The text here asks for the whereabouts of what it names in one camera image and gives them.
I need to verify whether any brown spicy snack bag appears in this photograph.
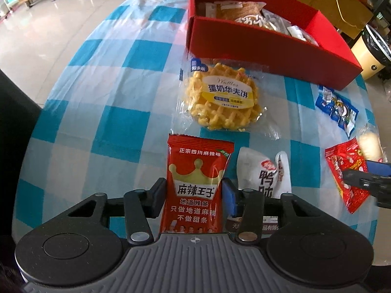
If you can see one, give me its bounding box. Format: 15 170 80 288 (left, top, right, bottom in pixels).
215 1 276 31

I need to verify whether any large white bread package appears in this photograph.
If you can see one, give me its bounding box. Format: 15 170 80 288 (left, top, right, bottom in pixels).
197 2 221 19

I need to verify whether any blue white checkered tablecloth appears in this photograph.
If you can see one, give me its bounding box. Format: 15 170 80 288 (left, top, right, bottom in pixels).
12 0 379 241

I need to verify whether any cream trash bin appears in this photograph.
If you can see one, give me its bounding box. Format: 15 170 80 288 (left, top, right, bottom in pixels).
351 24 390 80

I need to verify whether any red cardboard box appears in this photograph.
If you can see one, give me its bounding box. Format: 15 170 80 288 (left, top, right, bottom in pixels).
186 0 362 90

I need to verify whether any red orange snack packet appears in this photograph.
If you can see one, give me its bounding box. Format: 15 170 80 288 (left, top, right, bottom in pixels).
324 137 372 215

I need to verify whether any red spicy strip packet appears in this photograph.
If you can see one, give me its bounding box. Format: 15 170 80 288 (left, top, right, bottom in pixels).
160 134 234 234

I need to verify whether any white bun clear wrapper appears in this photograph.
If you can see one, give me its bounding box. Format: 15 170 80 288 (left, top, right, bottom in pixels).
356 123 384 163

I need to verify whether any waffle snack clear package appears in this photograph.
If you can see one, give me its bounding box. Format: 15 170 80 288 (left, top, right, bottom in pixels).
171 53 280 140

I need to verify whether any white duck snack packet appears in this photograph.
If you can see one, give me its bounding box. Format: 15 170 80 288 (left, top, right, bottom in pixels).
237 147 292 199

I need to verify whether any blue candy packet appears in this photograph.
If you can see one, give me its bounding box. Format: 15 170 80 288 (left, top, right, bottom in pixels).
315 85 359 138

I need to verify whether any yellow cable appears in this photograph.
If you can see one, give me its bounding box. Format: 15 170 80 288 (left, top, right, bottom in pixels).
324 0 366 29

